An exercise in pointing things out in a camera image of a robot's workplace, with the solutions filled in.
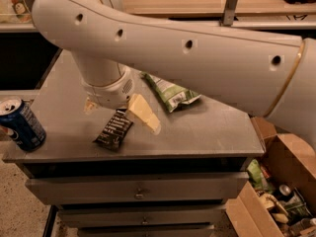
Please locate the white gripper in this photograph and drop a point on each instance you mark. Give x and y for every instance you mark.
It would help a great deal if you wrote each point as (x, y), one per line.
(110, 95)

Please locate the blue pepsi can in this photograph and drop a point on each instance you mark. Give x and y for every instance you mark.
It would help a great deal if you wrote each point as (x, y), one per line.
(19, 122)

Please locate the green snack bag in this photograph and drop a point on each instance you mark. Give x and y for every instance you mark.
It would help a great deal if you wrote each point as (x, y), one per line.
(171, 95)

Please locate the black rxbar chocolate bar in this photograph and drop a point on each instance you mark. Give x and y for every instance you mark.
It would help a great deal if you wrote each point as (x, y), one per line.
(114, 132)

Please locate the top cabinet drawer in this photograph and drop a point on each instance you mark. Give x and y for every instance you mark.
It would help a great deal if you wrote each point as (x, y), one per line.
(101, 189)

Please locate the grey drawer cabinet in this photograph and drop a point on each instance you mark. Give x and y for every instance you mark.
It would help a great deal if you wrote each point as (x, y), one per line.
(207, 137)

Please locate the metal shelf bracket right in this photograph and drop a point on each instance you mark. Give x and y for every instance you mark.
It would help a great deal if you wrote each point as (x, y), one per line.
(229, 12)

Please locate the green packet in box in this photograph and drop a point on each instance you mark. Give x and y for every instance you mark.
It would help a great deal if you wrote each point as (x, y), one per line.
(257, 178)

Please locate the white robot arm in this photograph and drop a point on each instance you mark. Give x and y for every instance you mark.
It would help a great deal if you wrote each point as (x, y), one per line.
(272, 76)

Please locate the silver can in box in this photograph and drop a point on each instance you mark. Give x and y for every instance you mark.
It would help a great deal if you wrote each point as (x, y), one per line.
(284, 192)

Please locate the middle cabinet drawer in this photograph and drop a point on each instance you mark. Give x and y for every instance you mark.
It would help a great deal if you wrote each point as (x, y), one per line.
(142, 216)

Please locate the wooden shelf board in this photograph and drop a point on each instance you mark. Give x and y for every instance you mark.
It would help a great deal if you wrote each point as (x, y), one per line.
(214, 8)

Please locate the cabinet drawer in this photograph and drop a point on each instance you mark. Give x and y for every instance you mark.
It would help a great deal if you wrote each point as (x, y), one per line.
(101, 189)
(142, 216)

